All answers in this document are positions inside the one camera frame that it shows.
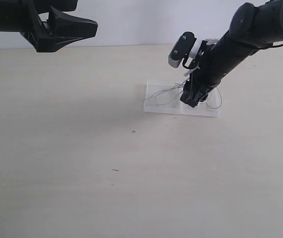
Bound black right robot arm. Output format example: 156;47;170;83
180;0;283;108

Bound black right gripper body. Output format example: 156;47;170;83
183;42;233;94

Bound clear plastic open case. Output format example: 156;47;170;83
142;79;221;118

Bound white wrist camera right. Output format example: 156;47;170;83
168;31;201;68

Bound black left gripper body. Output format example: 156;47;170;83
0;0;56;53

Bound white wired earphones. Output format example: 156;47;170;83
143;81;223;110

